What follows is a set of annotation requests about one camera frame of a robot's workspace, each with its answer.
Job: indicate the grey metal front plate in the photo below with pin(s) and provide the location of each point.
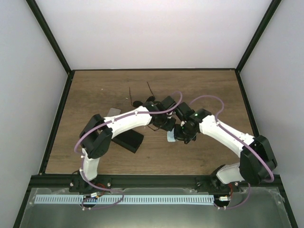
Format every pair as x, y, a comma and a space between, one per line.
249, 208

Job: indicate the light blue cloth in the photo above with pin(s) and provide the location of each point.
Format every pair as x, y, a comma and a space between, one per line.
170, 136

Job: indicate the round black sunglasses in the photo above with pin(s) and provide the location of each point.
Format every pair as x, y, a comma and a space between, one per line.
142, 98

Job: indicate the white slotted cable duct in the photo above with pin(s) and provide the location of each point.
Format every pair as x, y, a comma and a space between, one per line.
127, 199

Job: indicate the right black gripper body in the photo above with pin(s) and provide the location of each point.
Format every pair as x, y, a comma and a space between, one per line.
184, 134

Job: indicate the grey glasses case green lining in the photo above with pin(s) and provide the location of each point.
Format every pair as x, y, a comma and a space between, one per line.
113, 112

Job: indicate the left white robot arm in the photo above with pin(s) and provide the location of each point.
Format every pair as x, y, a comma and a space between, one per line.
97, 135

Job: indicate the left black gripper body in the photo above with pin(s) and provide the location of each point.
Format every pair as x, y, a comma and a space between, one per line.
164, 124

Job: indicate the black geometric glasses case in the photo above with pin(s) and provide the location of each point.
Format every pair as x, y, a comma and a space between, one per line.
130, 140

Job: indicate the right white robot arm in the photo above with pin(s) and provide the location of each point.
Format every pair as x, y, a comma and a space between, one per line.
256, 157

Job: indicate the black aluminium frame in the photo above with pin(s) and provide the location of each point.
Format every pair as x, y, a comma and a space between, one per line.
60, 180

